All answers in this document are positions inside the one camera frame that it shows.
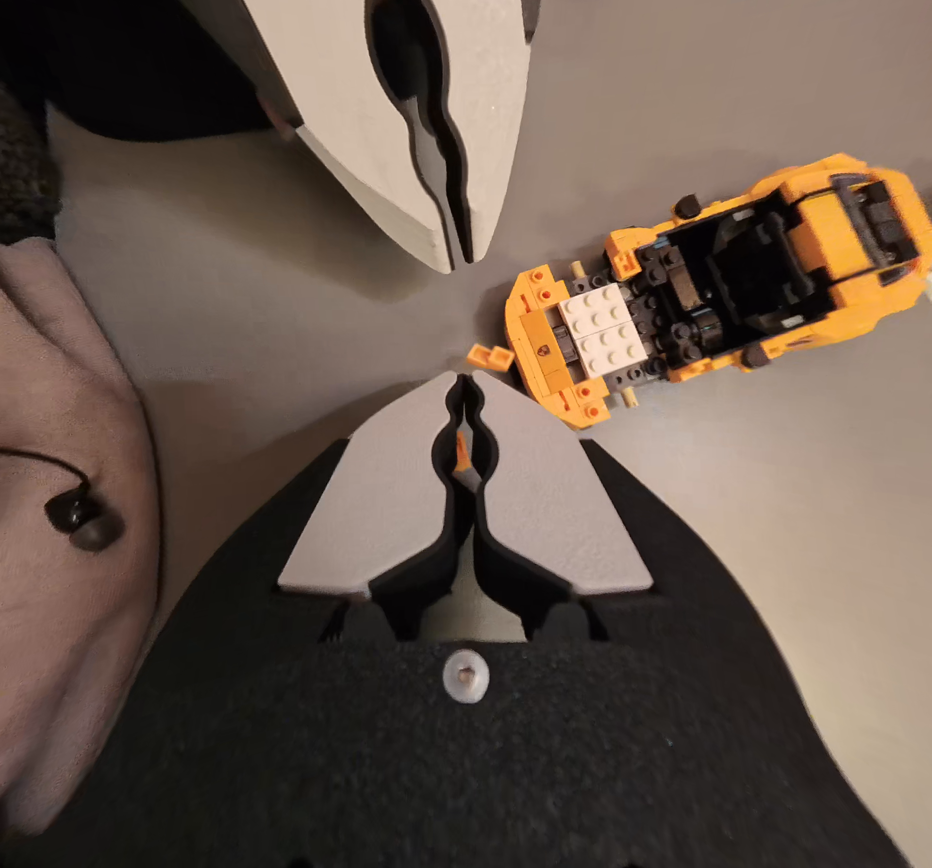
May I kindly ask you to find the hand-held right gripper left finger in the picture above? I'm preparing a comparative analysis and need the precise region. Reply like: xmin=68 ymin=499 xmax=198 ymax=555
xmin=277 ymin=373 xmax=467 ymax=601

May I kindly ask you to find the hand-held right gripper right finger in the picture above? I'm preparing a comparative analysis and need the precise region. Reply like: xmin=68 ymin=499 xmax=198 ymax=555
xmin=466 ymin=370 xmax=655 ymax=598

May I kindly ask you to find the black wired earphone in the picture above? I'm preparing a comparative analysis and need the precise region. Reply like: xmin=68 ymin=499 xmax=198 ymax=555
xmin=0 ymin=449 xmax=126 ymax=553

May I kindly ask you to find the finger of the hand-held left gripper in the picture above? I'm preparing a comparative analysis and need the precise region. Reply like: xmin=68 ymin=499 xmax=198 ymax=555
xmin=210 ymin=0 xmax=458 ymax=275
xmin=393 ymin=0 xmax=531 ymax=266

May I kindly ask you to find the beige hoodie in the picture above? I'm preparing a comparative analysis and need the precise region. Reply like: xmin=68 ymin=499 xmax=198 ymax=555
xmin=0 ymin=238 xmax=163 ymax=840

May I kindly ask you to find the orange lego car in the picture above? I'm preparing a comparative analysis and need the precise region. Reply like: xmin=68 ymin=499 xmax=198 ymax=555
xmin=504 ymin=153 xmax=932 ymax=432

